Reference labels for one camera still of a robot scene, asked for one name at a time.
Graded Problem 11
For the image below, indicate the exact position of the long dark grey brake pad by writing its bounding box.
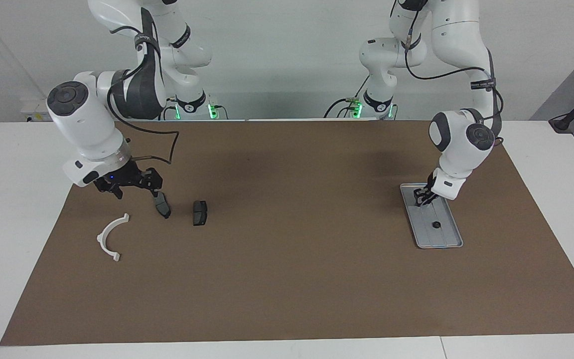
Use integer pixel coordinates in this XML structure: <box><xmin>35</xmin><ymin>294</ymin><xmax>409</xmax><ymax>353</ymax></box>
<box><xmin>155</xmin><ymin>193</ymin><xmax>172</xmax><ymax>219</ymax></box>

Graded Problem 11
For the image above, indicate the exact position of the white box with yellow label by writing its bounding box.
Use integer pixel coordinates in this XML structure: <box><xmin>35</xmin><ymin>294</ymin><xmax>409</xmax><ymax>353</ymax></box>
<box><xmin>20</xmin><ymin>97</ymin><xmax>53</xmax><ymax>122</ymax></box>

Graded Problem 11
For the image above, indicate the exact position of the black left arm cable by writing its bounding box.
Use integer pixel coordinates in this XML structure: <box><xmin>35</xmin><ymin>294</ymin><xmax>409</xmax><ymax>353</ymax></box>
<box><xmin>403</xmin><ymin>0</ymin><xmax>506</xmax><ymax>150</ymax></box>

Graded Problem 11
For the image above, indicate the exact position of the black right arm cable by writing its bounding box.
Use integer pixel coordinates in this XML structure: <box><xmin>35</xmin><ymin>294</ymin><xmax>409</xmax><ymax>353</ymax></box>
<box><xmin>107</xmin><ymin>20</ymin><xmax>180</xmax><ymax>165</ymax></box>

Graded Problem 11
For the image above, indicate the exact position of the white curved plastic bracket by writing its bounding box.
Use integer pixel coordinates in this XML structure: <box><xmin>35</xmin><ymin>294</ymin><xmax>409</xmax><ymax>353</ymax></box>
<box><xmin>97</xmin><ymin>213</ymin><xmax>131</xmax><ymax>262</ymax></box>

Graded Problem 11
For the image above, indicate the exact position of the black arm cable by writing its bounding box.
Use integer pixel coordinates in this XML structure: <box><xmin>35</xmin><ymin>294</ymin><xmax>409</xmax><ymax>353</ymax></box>
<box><xmin>403</xmin><ymin>0</ymin><xmax>506</xmax><ymax>150</ymax></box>
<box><xmin>107</xmin><ymin>20</ymin><xmax>180</xmax><ymax>165</ymax></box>

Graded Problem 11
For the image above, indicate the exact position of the black base cable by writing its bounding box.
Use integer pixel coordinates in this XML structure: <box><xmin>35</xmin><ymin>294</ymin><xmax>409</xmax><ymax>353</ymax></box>
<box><xmin>159</xmin><ymin>97</ymin><xmax>178</xmax><ymax>121</ymax></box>
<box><xmin>324</xmin><ymin>75</ymin><xmax>371</xmax><ymax>119</ymax></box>

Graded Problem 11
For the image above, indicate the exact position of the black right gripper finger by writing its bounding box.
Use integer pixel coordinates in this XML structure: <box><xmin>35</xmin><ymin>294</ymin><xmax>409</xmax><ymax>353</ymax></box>
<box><xmin>140</xmin><ymin>169</ymin><xmax>163</xmax><ymax>196</ymax></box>
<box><xmin>94</xmin><ymin>182</ymin><xmax>123</xmax><ymax>200</ymax></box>

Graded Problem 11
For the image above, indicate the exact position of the brown table mat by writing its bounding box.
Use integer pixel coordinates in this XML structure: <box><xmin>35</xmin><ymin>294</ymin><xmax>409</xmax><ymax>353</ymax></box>
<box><xmin>0</xmin><ymin>120</ymin><xmax>574</xmax><ymax>346</ymax></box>

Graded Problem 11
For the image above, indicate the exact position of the silver metal tray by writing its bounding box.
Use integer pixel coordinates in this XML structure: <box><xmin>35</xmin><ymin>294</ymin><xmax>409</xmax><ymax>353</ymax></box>
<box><xmin>400</xmin><ymin>183</ymin><xmax>464</xmax><ymax>249</ymax></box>

